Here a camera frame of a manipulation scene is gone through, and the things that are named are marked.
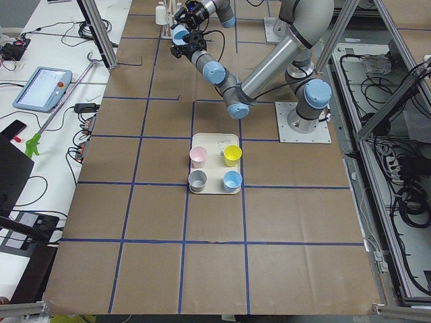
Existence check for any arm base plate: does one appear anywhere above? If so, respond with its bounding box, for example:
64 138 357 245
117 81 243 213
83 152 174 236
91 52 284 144
263 17 280 44
275 102 331 144

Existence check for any cream serving tray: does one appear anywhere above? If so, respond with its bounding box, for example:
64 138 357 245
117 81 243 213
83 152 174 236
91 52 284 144
189 133 241 194

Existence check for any aluminium frame post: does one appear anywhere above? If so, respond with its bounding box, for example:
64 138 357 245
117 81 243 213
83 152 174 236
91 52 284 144
77 0 118 70

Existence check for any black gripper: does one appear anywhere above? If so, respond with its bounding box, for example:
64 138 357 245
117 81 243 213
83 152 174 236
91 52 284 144
170 1 209 30
170 30 207 58

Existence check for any pink cup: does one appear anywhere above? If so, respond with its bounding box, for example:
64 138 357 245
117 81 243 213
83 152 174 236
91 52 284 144
189 146 207 168

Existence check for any white wire cup rack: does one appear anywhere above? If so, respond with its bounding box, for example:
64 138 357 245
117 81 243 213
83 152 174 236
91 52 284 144
158 0 182 39

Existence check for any black smartphone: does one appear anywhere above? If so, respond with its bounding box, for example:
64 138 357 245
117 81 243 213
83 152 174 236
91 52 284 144
1 120 27 140

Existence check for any green handled reacher tool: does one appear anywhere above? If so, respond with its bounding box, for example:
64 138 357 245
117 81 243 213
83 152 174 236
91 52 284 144
25 52 100 158

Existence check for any grey cup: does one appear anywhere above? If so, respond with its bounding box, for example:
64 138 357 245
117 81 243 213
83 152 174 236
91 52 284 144
188 170 207 192

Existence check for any yellow cup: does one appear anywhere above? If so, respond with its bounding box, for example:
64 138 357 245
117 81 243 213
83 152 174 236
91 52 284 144
223 145 242 167

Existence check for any white ikea cup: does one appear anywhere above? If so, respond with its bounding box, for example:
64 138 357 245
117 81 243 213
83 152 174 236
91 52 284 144
155 5 168 26

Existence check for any light blue cup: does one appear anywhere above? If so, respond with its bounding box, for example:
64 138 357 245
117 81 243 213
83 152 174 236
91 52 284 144
223 170 242 193
172 25 190 46

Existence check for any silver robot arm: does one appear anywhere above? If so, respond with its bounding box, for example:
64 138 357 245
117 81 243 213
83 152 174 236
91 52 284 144
171 1 334 119
170 0 235 30

